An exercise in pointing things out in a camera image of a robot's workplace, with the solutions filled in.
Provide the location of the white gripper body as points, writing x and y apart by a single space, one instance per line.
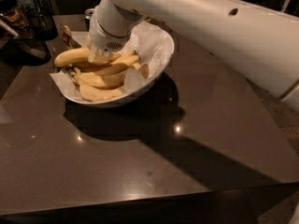
107 41

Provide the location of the white bowl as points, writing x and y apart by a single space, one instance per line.
120 79

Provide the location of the green soda can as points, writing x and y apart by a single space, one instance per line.
87 16

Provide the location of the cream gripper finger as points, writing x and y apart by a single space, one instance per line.
96 55

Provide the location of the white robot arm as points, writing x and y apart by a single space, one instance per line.
260 43

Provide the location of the yellow banana bunch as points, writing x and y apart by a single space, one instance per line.
99 83

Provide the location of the white paper liner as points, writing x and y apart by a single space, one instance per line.
155 48

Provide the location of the black mesh basket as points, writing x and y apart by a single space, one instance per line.
42 21

